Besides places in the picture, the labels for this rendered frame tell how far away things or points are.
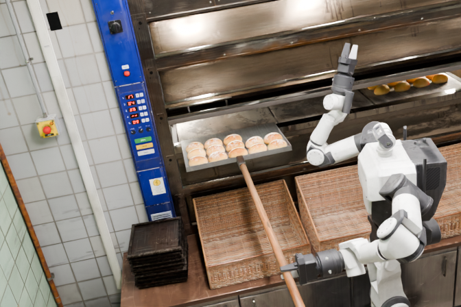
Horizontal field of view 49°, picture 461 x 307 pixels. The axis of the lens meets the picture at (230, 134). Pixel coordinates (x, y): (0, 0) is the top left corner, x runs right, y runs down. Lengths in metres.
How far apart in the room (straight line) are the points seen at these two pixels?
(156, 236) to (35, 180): 0.73
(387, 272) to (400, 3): 1.38
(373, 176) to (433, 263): 1.11
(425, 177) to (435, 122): 1.24
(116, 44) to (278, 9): 0.84
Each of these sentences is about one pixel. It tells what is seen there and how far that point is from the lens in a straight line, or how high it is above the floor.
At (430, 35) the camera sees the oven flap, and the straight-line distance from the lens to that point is 3.01.
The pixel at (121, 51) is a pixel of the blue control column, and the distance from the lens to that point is 2.58.
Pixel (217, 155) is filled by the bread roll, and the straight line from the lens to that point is 2.55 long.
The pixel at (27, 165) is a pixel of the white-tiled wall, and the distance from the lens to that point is 2.91.
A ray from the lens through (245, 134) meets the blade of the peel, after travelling 2.81.
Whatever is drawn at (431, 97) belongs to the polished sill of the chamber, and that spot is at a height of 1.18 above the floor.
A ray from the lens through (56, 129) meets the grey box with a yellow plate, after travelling 2.71.
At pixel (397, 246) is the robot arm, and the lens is 1.66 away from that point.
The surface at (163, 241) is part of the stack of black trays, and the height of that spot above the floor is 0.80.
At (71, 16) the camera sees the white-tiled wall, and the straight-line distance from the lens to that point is 2.59.
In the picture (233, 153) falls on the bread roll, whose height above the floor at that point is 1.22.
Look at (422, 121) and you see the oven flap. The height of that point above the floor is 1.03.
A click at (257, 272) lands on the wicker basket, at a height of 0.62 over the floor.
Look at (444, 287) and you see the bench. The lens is 3.17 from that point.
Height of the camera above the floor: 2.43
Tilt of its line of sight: 26 degrees down
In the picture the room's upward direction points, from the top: 9 degrees counter-clockwise
